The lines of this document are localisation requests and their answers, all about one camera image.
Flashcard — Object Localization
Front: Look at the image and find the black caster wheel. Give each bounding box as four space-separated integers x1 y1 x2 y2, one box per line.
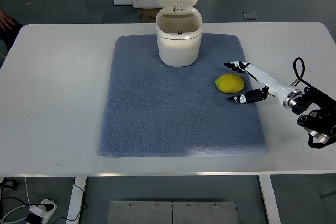
0 177 17 191

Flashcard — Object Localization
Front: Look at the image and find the cardboard box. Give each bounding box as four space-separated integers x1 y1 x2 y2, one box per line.
140 8 161 23

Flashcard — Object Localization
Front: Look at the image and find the yellow lemon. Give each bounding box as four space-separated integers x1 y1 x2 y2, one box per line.
215 73 245 94

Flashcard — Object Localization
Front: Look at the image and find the white power cable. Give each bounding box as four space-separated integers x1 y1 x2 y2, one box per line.
0 178 43 223

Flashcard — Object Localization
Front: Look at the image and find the grey floor socket plate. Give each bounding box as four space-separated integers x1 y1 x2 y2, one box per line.
242 12 257 20

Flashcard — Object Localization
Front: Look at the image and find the white table leg right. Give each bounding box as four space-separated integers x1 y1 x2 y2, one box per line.
258 175 281 224

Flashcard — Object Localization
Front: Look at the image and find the metal floor plate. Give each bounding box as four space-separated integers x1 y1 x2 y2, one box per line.
107 201 238 223

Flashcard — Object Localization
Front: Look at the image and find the bystander human hand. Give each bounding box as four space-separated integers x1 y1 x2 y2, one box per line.
0 10 15 31

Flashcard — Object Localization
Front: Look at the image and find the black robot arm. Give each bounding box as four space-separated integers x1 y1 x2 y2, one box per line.
289 57 335 149

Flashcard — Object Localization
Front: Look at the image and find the black power cable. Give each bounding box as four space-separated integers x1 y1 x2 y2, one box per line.
49 178 87 222

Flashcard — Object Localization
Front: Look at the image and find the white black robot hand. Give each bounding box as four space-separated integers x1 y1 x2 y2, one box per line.
224 61 302 108

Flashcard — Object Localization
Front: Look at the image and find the blue textured mat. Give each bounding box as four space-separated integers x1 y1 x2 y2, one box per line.
99 34 267 158

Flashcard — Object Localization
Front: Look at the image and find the white power strip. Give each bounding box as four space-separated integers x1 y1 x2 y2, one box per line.
25 199 57 223

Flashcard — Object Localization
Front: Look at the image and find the white table leg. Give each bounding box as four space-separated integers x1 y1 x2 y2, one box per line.
66 176 87 224
258 175 281 224

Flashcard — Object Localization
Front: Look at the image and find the white table leg left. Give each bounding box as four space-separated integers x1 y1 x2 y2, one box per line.
66 176 87 224

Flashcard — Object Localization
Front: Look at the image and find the white trash bin open lid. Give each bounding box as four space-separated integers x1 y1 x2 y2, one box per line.
155 0 203 67

